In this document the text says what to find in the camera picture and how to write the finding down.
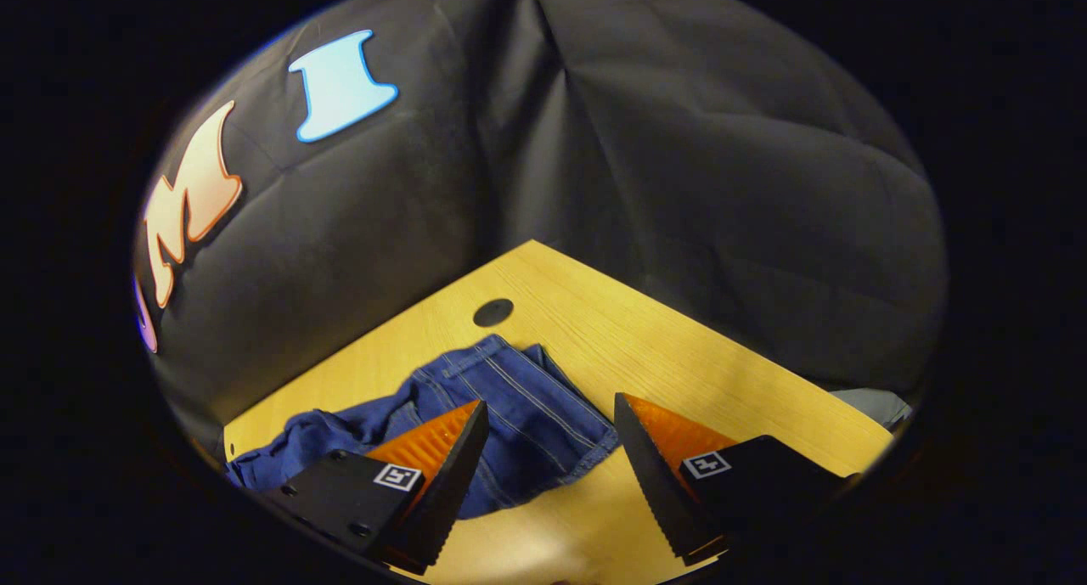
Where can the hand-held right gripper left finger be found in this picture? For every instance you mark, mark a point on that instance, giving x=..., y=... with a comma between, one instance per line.
x=454, y=483

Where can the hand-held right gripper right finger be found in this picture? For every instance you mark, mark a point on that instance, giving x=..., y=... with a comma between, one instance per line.
x=654, y=483

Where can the blue jeans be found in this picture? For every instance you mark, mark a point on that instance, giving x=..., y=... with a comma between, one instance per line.
x=526, y=407

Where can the black round table grommet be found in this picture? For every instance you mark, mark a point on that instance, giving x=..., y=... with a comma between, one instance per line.
x=493, y=312

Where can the grey cloth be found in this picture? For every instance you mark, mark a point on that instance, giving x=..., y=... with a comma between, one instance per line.
x=879, y=405

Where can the black backdrop cloth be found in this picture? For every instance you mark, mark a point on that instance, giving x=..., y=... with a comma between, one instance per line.
x=637, y=143

